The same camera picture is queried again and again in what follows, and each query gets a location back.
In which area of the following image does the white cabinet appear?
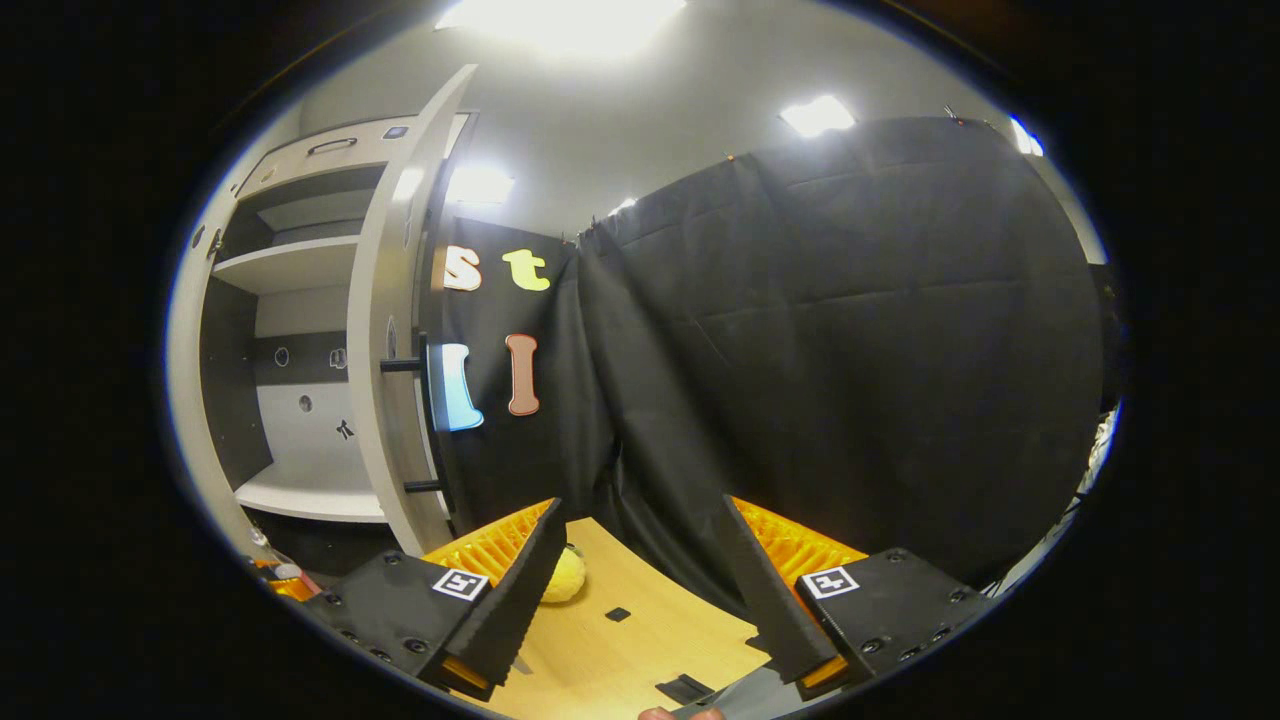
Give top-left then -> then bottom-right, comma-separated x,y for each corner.
195,110 -> 481,561

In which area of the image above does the black backdrop cloth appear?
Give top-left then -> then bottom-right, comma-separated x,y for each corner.
430,115 -> 1123,626

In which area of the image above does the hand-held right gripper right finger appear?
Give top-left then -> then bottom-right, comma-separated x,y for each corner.
722,495 -> 991,703

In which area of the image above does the flat black piece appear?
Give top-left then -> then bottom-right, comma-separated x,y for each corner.
654,673 -> 717,706

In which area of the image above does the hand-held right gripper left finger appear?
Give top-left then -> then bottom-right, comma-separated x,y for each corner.
303,497 -> 569,703

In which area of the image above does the white cabinet drawer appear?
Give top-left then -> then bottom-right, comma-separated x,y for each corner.
235,112 -> 471,201

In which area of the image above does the yellow plush toy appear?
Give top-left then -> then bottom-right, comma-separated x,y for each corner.
540,545 -> 590,605

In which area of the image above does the black right door handle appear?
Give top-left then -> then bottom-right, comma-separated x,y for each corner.
380,335 -> 459,498

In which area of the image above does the long ceiling light panel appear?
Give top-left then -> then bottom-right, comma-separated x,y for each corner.
435,0 -> 691,63

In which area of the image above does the grey panel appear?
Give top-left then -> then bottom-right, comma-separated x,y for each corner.
670,663 -> 803,720

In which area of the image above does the white cabinet door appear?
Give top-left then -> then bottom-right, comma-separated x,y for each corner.
165,185 -> 251,556
348,65 -> 479,556

